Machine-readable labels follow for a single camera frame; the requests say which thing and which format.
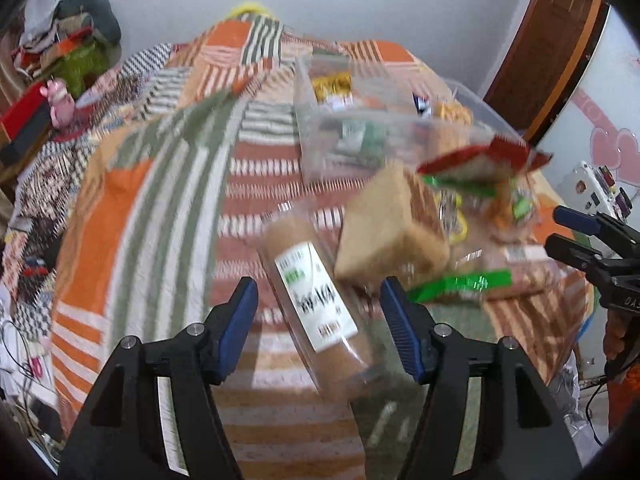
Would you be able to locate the white cabinet with pink hearts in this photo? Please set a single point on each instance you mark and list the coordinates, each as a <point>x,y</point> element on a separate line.
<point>600,110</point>

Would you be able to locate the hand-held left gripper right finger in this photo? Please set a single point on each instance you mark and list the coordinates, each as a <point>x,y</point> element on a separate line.
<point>400,321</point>

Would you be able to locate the green strip bread packet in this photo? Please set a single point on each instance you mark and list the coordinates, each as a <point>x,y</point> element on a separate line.
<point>460,282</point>

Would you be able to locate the yellow snack packet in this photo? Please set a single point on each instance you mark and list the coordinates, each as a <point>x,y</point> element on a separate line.
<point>331,87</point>

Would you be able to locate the clear plastic storage box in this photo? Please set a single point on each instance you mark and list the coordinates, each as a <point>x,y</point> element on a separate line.
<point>360,125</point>

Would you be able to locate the patchwork striped quilt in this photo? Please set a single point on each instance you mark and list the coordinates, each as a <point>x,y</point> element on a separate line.
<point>165,175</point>

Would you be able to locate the pink plush toy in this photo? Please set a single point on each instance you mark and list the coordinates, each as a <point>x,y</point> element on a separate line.
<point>60,102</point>

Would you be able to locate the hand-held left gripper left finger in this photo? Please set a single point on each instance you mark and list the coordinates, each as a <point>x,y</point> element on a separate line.
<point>239,321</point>

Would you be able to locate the white machine with stickers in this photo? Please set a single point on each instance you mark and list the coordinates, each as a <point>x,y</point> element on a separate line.
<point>595,190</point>

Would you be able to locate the yellow pillow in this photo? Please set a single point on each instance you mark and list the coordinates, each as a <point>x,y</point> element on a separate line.
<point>250,9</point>

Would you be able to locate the sliced brown bread packet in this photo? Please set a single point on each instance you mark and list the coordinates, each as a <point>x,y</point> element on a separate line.
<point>390,230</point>

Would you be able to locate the red box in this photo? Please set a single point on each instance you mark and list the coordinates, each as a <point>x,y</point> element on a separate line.
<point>25,122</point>

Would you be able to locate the pile of clothes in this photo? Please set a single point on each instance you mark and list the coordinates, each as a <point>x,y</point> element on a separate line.
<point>65,35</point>

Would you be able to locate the person's right hand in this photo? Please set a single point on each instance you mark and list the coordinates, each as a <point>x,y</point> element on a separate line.
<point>617,340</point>

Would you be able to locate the green and white snack packet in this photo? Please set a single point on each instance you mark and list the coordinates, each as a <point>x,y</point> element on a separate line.
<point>362,140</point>

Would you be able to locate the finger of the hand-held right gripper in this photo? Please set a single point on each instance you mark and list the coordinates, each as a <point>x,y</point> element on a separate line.
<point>570,252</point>
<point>575,219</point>

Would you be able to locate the red and green snack packet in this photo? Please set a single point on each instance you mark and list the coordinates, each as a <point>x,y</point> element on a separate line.
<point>475,162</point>

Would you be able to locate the brown wooden door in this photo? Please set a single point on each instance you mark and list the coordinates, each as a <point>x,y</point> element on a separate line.
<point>547,45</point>

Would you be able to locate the white label round bread packet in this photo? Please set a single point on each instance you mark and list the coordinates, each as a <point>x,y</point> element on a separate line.
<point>312,300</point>

